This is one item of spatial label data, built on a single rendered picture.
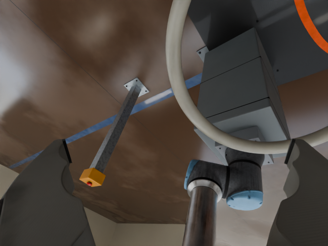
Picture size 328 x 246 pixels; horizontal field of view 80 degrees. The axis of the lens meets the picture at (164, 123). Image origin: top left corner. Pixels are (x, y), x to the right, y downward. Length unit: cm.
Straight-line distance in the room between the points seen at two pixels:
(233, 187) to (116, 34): 151
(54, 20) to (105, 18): 49
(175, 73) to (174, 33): 7
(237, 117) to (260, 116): 10
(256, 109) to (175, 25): 69
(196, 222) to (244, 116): 53
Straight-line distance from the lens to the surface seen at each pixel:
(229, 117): 103
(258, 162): 105
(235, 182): 94
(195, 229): 75
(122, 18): 181
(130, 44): 188
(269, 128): 109
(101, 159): 156
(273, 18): 169
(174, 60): 40
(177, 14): 39
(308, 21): 176
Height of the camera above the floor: 156
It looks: 40 degrees down
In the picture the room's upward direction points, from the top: 164 degrees counter-clockwise
